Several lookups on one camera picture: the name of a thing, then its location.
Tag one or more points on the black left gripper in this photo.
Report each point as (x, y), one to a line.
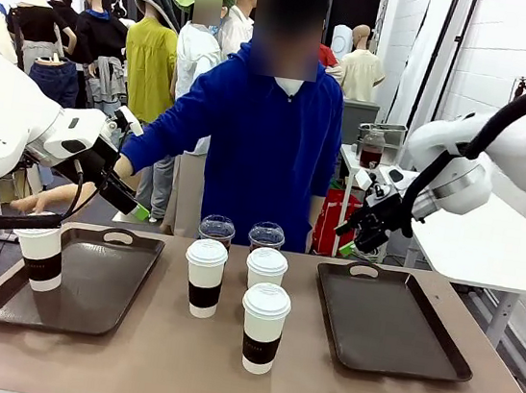
(106, 171)

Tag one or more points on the mannequin in white shirt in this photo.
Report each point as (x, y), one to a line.
(194, 56)

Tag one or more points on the white round appliance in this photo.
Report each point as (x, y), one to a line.
(342, 39)

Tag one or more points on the mannequin in cream shirt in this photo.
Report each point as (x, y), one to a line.
(361, 69)

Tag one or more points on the glass jar with dark liquid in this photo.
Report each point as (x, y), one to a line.
(372, 150)

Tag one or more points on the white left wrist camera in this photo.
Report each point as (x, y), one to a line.
(130, 121)

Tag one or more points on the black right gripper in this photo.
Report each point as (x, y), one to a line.
(383, 219)

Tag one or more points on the person's left forearm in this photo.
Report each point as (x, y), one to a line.
(314, 210)

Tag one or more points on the mannequin in black top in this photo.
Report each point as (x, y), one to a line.
(35, 26)

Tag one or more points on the clear plastic iced coffee cup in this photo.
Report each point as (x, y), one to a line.
(266, 236)
(216, 229)

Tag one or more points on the person in blue hoodie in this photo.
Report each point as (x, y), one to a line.
(258, 157)

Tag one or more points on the person's right hand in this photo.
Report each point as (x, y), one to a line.
(44, 199)

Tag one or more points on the person's right forearm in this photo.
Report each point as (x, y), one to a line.
(123, 168)

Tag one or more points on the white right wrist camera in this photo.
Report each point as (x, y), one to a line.
(387, 176)

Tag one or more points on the white lidded paper coffee cup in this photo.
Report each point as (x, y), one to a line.
(204, 276)
(266, 267)
(44, 255)
(263, 327)

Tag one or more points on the gray cabinet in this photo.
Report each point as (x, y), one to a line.
(358, 119)

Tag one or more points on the metal container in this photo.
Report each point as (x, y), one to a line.
(393, 131)

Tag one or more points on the mannequin in yellow dress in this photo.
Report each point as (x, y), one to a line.
(148, 70)

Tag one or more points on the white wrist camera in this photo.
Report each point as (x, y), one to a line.
(387, 176)
(130, 121)

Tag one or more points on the dark brown serving tray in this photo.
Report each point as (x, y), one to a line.
(387, 319)
(102, 277)

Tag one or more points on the black tripod stand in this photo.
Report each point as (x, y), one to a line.
(522, 87)

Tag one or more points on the small white table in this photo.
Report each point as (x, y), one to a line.
(347, 161)

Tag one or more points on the blue jeans mannequin torso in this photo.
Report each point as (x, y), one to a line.
(55, 79)

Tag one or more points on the mannequin in black sweater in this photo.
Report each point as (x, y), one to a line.
(97, 34)

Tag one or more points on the large white side table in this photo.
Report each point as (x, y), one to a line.
(479, 249)

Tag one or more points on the red bag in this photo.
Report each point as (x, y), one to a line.
(332, 220)

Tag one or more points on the tall bald mannequin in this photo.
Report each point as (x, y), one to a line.
(238, 14)

